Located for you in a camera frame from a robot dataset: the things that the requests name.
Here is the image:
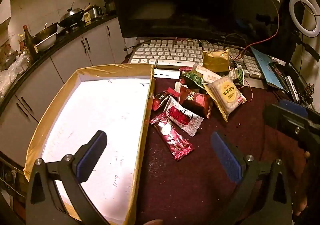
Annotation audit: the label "blue notebook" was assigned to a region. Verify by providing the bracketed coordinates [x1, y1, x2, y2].
[250, 46, 285, 90]

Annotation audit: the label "white ring light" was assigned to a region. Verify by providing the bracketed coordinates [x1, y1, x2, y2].
[289, 0, 320, 39]

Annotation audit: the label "black pen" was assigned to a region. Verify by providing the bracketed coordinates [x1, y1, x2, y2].
[268, 61, 292, 91]

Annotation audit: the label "black wok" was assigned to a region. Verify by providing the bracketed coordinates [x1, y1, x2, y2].
[57, 3, 85, 28]

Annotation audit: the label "person's right hand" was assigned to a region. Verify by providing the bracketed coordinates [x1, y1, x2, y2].
[293, 150, 312, 217]

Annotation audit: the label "small red black snack packet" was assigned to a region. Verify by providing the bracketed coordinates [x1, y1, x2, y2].
[152, 88, 181, 112]

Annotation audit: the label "gold-edged cardboard box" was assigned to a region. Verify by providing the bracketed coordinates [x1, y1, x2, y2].
[24, 63, 156, 225]

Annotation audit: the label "white keyboard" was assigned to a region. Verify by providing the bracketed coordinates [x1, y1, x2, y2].
[128, 38, 267, 81]

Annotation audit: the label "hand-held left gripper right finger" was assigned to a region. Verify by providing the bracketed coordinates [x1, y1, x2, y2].
[211, 131, 293, 225]

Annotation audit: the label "green pea snack packet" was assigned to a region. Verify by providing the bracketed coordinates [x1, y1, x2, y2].
[234, 68, 245, 86]

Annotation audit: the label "grey kitchen cabinets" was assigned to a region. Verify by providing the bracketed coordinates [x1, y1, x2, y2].
[0, 16, 128, 165]

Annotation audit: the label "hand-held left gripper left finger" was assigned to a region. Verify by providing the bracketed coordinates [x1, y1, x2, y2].
[26, 130, 108, 225]

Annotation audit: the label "metal kettle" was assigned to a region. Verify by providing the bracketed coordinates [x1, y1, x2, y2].
[87, 4, 103, 19]

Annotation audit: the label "red cable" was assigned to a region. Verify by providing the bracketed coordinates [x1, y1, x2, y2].
[147, 0, 282, 66]

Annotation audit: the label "white red snack packet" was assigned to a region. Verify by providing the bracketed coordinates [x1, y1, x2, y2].
[162, 96, 204, 137]

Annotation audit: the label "round cracker packet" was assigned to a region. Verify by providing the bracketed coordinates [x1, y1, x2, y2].
[203, 76, 247, 123]

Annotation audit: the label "metal bowl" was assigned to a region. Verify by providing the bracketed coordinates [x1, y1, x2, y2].
[32, 23, 58, 52]

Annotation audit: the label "dark red snack packet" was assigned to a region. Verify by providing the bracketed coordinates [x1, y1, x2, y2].
[178, 86, 213, 118]

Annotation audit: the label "white usb hub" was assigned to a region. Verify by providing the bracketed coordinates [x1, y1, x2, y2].
[154, 68, 182, 79]

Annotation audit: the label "dark red tablecloth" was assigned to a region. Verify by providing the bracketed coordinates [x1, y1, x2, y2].
[121, 38, 310, 225]

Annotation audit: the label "dark glass bottle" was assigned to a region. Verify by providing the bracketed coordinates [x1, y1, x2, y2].
[23, 25, 38, 59]

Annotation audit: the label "gold foil snack packet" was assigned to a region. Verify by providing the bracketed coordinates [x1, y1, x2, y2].
[202, 49, 230, 74]

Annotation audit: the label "beige snack packet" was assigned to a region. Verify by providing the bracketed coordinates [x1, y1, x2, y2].
[192, 63, 223, 84]

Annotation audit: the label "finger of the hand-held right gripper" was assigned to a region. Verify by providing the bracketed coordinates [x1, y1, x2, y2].
[278, 99, 309, 117]

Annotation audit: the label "long red snack packet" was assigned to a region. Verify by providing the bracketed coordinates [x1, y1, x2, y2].
[149, 112, 195, 161]

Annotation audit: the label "black kitchen countertop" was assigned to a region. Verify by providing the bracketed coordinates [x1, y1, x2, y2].
[0, 13, 118, 112]

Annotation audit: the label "black monitor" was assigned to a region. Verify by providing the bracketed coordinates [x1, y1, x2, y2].
[108, 0, 307, 48]

